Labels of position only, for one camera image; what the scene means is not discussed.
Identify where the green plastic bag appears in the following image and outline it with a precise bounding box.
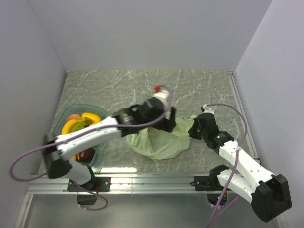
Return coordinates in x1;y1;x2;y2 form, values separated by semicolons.
126;115;196;160

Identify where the dark red apple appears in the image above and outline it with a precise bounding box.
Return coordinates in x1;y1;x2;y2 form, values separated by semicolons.
76;148;95;162

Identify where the green grape bunch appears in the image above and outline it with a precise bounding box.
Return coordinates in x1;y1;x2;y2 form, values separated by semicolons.
71;121;89;133

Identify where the yellow banana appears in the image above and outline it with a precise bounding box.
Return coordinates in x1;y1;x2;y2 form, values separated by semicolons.
61;120;82;134

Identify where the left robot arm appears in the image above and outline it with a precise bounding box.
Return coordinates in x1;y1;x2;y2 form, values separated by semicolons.
43;97;176;191

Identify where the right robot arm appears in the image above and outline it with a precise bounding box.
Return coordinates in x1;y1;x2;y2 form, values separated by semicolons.
189;113;292;222

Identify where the yellow mango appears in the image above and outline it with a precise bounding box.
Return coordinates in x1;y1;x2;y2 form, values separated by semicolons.
81;112;102;123

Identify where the peach in tray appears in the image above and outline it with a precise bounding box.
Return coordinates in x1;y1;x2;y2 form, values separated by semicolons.
67;114;81;121

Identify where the teal plastic tray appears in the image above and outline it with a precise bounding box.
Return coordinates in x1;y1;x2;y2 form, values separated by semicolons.
53;104;108;166

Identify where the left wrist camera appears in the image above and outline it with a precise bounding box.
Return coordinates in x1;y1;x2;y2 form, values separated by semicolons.
152;85;172;106

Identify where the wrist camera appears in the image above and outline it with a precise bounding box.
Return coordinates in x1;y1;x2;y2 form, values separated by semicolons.
201;104;214;115
152;85;172;106

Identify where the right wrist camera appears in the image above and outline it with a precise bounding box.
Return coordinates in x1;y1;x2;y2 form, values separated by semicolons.
201;104;214;115

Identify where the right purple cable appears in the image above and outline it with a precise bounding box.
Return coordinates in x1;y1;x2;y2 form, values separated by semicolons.
205;104;248;228

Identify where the aluminium rail right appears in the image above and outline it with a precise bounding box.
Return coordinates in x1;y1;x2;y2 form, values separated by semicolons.
227;71;259;160

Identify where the aluminium rail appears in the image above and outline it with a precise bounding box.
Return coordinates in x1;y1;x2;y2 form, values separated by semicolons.
227;71;259;160
26;173;245;195

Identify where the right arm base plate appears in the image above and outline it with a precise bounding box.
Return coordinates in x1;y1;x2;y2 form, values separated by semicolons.
190;176;213;191

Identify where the aluminium rail front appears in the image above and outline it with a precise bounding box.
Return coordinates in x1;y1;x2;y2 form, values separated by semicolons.
26;173;245;195

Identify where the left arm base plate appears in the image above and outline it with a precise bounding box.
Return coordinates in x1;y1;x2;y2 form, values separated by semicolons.
67;177;111;192

